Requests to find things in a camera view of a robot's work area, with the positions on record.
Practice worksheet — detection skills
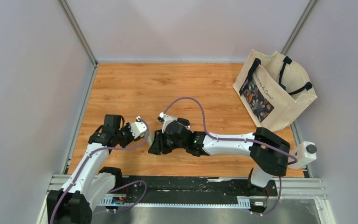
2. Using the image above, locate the cream floral tote bag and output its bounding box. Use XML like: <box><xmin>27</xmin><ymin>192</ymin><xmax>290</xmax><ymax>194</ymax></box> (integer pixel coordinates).
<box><xmin>233</xmin><ymin>49</ymin><xmax>317</xmax><ymax>132</ymax></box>

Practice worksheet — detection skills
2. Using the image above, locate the grey-green stapler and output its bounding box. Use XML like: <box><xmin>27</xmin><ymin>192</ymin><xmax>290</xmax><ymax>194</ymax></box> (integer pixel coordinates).
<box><xmin>147</xmin><ymin>134</ymin><xmax>155</xmax><ymax>148</ymax></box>

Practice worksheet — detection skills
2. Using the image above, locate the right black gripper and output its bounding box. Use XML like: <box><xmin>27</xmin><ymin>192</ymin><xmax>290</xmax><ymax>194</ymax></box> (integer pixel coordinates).
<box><xmin>148</xmin><ymin>130</ymin><xmax>187</xmax><ymax>156</ymax></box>

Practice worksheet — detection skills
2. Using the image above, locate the aluminium frame rail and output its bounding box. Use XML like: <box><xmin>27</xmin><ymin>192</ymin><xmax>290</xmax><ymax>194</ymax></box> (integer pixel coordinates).
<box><xmin>39</xmin><ymin>175</ymin><xmax>336</xmax><ymax>224</ymax></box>

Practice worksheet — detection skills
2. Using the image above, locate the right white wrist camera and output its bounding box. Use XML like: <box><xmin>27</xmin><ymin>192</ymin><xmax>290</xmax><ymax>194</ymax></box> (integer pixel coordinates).
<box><xmin>157</xmin><ymin>112</ymin><xmax>191</xmax><ymax>132</ymax></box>

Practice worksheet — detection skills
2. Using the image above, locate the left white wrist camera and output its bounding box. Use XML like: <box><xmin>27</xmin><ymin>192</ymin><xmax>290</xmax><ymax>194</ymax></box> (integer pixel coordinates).
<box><xmin>130</xmin><ymin>116</ymin><xmax>149</xmax><ymax>141</ymax></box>

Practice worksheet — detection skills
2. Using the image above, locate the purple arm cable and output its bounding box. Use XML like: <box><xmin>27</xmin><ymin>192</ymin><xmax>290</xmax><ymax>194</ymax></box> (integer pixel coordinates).
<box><xmin>163</xmin><ymin>97</ymin><xmax>298</xmax><ymax>216</ymax></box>
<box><xmin>49</xmin><ymin>117</ymin><xmax>150</xmax><ymax>224</ymax></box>

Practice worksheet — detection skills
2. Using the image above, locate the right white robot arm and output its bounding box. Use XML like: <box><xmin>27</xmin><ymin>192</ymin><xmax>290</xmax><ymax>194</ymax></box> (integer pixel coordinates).
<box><xmin>148</xmin><ymin>121</ymin><xmax>290</xmax><ymax>196</ymax></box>

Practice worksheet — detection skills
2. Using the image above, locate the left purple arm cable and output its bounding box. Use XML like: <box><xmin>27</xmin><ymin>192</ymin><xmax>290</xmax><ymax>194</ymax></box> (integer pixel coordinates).
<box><xmin>49</xmin><ymin>117</ymin><xmax>150</xmax><ymax>224</ymax></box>

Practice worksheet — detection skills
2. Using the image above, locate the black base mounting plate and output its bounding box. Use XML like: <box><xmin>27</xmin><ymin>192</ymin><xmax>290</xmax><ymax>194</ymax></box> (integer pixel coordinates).
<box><xmin>99</xmin><ymin>175</ymin><xmax>282</xmax><ymax>213</ymax></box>

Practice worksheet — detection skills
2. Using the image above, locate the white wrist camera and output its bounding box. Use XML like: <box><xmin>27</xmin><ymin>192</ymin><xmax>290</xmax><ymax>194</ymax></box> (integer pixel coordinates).
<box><xmin>130</xmin><ymin>116</ymin><xmax>149</xmax><ymax>141</ymax></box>
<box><xmin>157</xmin><ymin>112</ymin><xmax>191</xmax><ymax>132</ymax></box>

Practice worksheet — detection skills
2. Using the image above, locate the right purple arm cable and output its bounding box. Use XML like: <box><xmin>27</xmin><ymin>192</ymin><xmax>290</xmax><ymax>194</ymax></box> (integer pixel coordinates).
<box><xmin>163</xmin><ymin>97</ymin><xmax>298</xmax><ymax>216</ymax></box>

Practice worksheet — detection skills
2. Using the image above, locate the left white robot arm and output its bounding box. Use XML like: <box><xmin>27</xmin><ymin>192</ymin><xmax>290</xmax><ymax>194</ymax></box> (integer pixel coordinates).
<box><xmin>46</xmin><ymin>114</ymin><xmax>150</xmax><ymax>224</ymax></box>

